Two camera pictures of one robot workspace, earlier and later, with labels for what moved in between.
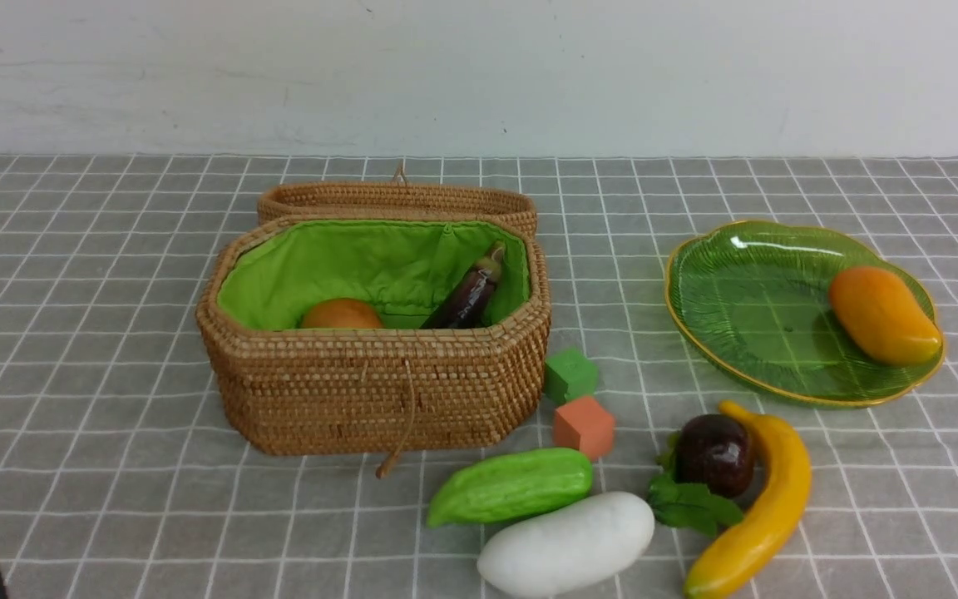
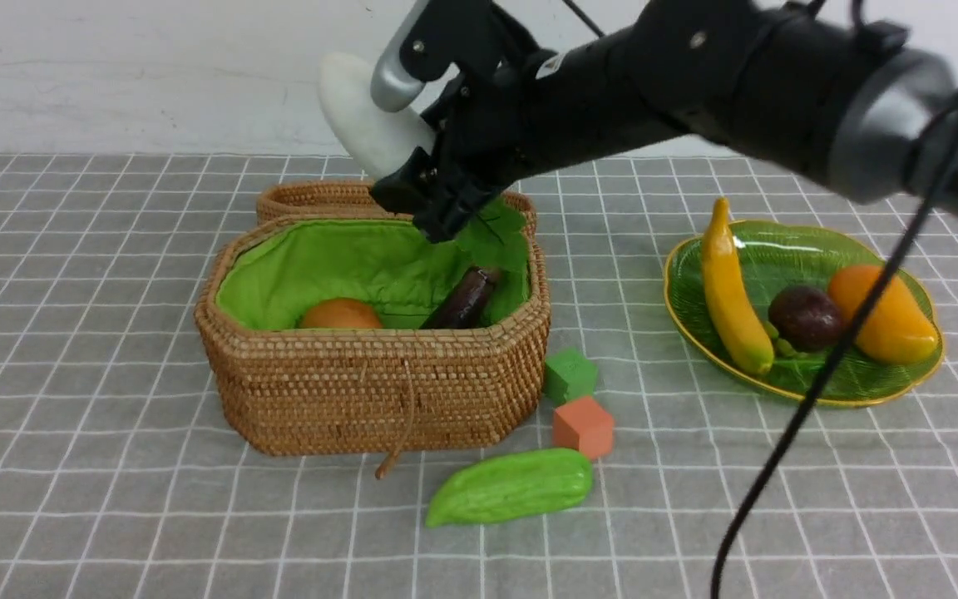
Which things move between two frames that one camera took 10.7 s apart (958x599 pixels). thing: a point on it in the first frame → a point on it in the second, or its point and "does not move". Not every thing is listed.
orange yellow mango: [877, 310] does not move
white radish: [567, 546] → [381, 140]
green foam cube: [569, 373] does not move
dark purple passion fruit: [715, 450] → [806, 319]
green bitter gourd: [511, 484] does not move
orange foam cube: [585, 423] does not move
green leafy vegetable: [687, 505] → [494, 239]
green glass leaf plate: [756, 295] does not move
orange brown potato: [339, 313] does not move
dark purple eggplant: [470, 304] does not move
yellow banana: [791, 480] → [733, 299]
